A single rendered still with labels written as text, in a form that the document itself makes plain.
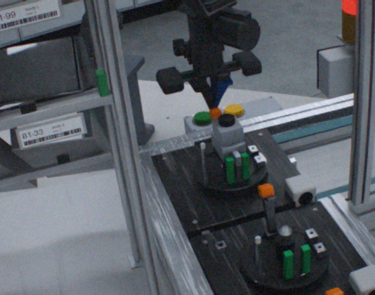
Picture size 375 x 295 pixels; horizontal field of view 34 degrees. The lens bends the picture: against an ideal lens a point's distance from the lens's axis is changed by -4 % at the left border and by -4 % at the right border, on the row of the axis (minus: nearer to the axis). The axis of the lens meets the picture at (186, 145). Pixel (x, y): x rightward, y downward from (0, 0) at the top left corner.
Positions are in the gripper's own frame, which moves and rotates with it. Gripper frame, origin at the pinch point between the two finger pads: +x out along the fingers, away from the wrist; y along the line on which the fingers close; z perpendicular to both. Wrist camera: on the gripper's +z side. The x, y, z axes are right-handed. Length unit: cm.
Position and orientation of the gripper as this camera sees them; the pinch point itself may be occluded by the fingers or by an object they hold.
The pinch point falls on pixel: (211, 95)
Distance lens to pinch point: 119.8
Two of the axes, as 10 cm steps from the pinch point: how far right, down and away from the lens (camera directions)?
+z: -2.8, -5.2, 8.1
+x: 1.0, 8.2, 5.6
